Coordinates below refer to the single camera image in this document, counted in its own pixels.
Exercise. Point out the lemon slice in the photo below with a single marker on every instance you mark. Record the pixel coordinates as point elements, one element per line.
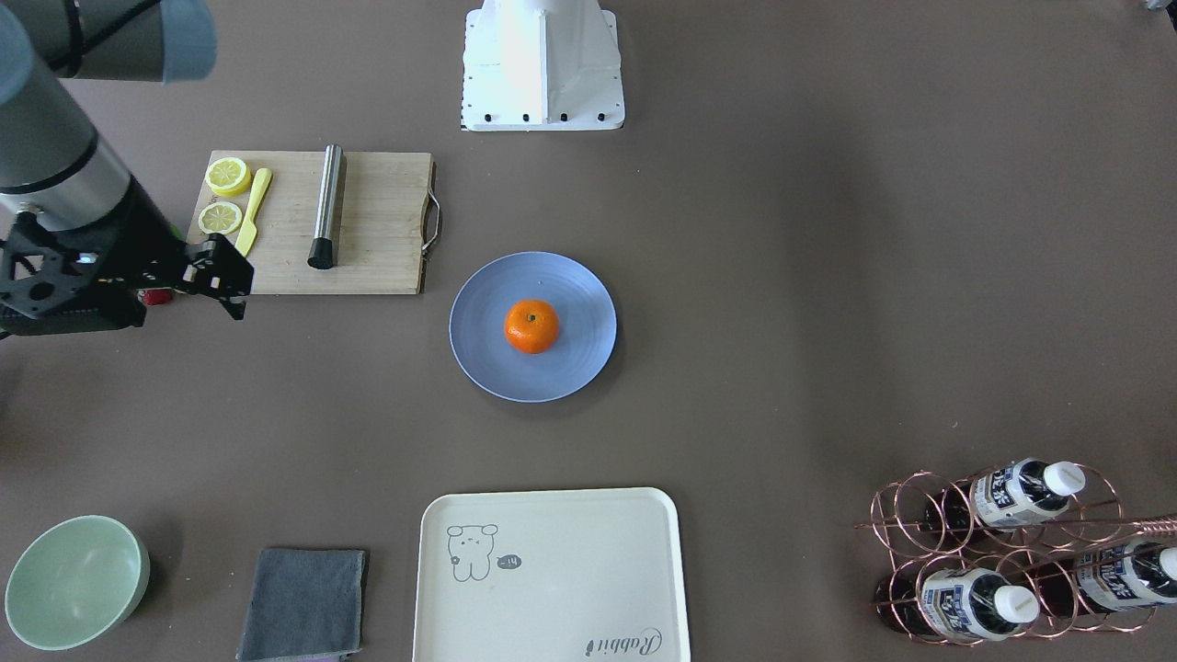
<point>220,217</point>
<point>228,176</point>

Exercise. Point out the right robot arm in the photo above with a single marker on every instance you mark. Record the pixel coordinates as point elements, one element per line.
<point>53,158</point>

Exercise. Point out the wooden cutting board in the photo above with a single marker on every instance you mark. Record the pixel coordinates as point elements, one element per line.
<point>382,223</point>

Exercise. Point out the red strawberry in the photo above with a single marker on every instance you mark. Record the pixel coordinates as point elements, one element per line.
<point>156,296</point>

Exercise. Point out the yellow plastic knife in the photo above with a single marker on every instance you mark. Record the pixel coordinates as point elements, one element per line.
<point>258,190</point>

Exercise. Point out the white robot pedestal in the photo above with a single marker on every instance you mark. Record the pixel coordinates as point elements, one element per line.
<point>542,66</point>

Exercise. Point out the tea bottle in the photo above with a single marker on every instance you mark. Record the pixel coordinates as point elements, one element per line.
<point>998,502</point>
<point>1131,576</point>
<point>956,606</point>

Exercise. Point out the blue plate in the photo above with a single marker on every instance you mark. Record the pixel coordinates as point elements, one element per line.
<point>585,308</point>

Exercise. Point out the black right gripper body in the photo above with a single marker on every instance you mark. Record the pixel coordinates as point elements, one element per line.
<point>145,230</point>

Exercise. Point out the green bowl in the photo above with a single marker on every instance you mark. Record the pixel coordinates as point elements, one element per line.
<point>77,581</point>

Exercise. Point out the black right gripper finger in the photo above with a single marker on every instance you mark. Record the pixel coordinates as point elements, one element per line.
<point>214,268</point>

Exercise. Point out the tea bottle front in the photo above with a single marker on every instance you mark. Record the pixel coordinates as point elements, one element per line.
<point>956,606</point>

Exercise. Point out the lemon slice lower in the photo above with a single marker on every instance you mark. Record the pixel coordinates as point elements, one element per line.
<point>228,176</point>

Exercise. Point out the steel muddler black tip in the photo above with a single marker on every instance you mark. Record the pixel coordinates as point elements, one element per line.
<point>325,241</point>

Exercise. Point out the tea bottle back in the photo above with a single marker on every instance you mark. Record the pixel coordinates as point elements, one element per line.
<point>998,502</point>
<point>1131,576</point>

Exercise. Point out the copper wire bottle rack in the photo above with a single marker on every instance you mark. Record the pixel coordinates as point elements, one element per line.
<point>1096,518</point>

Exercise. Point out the cream rabbit tray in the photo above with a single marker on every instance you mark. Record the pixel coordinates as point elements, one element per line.
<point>557,575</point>

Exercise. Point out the lemon slice upper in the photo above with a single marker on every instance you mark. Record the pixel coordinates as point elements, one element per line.
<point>220,217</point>

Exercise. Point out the grey folded cloth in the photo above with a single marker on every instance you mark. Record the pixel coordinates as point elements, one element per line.
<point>305,605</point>

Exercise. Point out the orange mandarin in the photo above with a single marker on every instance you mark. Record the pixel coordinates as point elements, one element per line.
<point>532,326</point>

